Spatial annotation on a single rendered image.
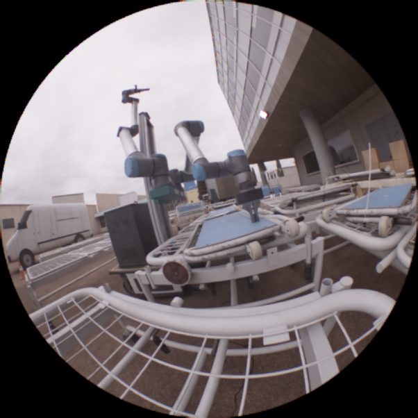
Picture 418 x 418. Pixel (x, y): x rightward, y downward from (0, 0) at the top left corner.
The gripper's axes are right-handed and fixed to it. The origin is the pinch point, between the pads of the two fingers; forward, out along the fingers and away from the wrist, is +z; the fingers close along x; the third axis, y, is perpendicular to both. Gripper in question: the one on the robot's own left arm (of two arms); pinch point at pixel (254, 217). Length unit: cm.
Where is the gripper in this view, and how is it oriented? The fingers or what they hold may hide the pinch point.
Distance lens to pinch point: 65.4
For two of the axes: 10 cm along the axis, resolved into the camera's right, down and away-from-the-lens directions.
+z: 2.8, 9.6, 0.5
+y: 0.2, -0.6, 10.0
